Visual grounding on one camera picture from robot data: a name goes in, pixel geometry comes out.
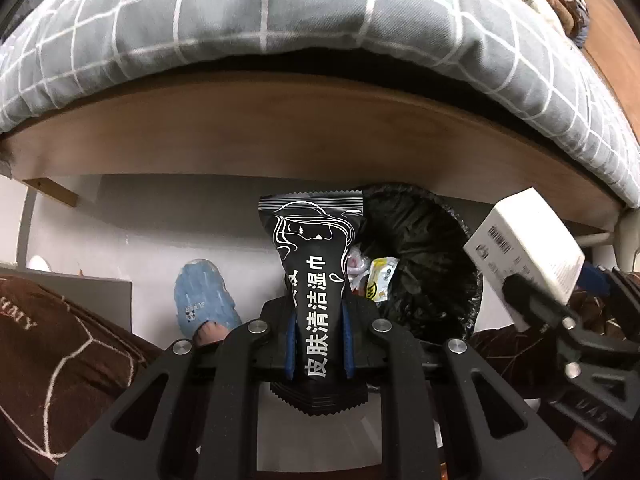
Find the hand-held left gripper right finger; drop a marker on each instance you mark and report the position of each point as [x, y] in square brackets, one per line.
[349, 350]

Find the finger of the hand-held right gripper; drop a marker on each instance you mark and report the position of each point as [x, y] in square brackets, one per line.
[595, 280]
[530, 300]

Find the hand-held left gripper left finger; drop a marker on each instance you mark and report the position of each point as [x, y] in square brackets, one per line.
[289, 350]

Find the white cardboard box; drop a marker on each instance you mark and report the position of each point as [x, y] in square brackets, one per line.
[530, 240]

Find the black wet wipe packet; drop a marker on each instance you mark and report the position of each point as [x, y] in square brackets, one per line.
[320, 270]

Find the trash bin with black bag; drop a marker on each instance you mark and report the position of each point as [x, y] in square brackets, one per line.
[425, 240]

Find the person's right hand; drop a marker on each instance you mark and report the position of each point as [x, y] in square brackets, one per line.
[590, 450]

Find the person's left foot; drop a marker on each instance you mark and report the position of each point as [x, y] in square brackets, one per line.
[212, 334]

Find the yellow snack wrapper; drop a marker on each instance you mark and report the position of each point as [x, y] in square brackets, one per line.
[382, 275]

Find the pink and white wrapper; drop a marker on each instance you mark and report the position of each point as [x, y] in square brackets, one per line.
[356, 262]

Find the blue slipper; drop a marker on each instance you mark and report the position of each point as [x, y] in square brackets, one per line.
[200, 295]

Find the wooden headboard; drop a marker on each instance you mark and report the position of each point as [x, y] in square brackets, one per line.
[615, 60]

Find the white round object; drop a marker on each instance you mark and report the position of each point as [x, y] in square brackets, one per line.
[39, 263]

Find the brown fleece blanket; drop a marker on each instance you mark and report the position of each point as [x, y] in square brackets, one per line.
[565, 10]

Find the bed with grey checked cover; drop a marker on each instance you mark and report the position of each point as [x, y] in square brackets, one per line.
[250, 10]

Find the white metal post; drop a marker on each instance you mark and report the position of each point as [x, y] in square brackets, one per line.
[627, 240]

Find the wooden bed frame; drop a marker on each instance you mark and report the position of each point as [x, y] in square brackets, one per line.
[250, 130]

